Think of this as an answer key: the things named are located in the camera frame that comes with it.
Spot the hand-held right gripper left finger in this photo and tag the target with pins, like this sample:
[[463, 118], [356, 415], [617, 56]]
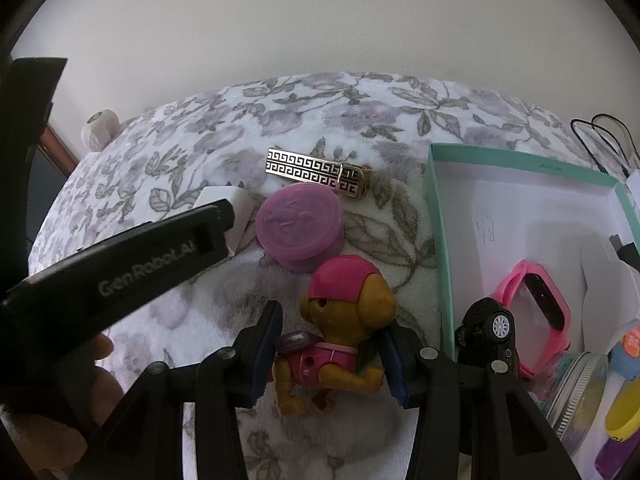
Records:
[[262, 355]]

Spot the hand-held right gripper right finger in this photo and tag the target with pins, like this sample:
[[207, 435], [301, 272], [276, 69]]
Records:
[[395, 370]]

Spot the brown dog figure pink outfit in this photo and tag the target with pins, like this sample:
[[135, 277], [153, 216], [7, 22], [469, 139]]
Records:
[[340, 330]]

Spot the white charger block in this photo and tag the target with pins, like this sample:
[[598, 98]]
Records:
[[242, 210]]

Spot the pink watch with black screen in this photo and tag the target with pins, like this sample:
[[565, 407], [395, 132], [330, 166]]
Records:
[[542, 300]]

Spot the glass jar with metal lid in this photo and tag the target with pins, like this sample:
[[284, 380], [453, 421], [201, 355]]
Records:
[[580, 395]]

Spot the teal cardboard box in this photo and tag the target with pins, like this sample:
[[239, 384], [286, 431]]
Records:
[[525, 210]]

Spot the grey rectangular box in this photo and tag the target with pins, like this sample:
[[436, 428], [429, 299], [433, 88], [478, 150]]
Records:
[[615, 285]]

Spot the purple and yellow toy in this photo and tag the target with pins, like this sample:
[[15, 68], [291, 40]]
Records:
[[622, 440]]

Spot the black charger plug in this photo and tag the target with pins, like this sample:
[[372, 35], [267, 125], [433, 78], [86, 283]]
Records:
[[625, 249]]

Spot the person's left hand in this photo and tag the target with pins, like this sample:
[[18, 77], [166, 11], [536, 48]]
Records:
[[102, 395]]

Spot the black toy car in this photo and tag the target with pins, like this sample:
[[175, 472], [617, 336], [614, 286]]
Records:
[[485, 325]]

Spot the brown wooden furniture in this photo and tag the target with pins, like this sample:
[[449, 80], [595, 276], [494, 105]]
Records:
[[50, 185]]

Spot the pink round container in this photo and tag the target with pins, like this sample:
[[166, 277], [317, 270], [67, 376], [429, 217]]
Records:
[[300, 225]]

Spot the floral blanket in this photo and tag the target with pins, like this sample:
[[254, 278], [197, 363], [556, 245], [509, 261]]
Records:
[[200, 125]]

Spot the gold patterned lighter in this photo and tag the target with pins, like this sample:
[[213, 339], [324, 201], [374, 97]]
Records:
[[310, 170]]

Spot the blue and orange toy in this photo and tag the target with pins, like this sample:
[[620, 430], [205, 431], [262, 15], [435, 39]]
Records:
[[625, 355]]

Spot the white device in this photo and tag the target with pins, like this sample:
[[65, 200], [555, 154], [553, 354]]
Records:
[[634, 182]]

